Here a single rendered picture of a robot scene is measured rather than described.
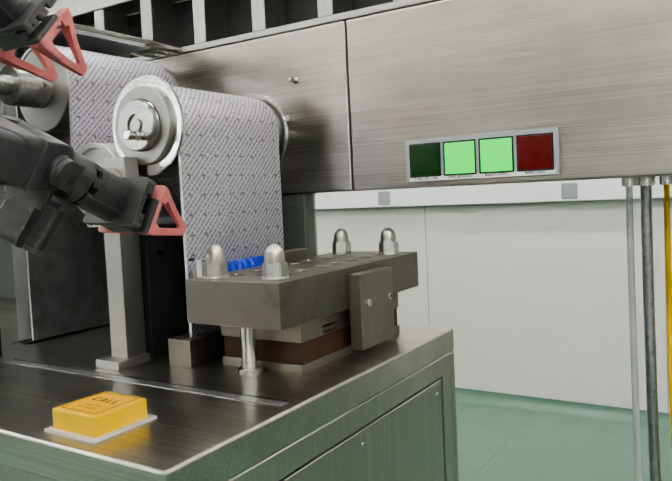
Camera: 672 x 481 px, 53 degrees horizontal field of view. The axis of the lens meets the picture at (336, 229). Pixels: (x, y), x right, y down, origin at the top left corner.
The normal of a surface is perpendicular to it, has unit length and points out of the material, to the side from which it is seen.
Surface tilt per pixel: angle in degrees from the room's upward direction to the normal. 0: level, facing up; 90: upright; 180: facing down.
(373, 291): 90
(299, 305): 90
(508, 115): 90
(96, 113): 92
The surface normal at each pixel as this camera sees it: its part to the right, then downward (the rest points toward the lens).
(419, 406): 0.84, -0.01
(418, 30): -0.53, 0.07
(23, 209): -0.08, -0.09
